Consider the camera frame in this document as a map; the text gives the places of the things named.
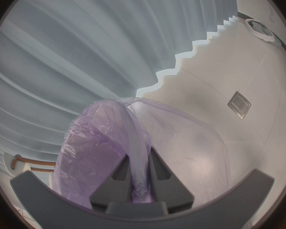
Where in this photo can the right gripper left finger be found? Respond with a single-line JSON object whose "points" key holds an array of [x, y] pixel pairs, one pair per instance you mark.
{"points": [[114, 189]]}

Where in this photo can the white trash bin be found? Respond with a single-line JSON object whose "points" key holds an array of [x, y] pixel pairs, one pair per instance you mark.
{"points": [[200, 161]]}

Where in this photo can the wooden chair white cushion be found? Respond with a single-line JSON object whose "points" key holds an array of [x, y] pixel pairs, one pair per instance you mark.
{"points": [[16, 166]]}

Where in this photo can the pale blue curtain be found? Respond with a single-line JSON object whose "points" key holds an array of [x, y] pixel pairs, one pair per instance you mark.
{"points": [[62, 56]]}

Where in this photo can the pale blue tub white rim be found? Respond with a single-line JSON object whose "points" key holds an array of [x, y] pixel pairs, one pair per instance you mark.
{"points": [[262, 31]]}

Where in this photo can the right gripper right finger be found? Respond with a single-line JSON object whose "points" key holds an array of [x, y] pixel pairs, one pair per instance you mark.
{"points": [[169, 189]]}

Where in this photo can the purple plastic bag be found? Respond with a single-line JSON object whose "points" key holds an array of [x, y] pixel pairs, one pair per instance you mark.
{"points": [[97, 139]]}

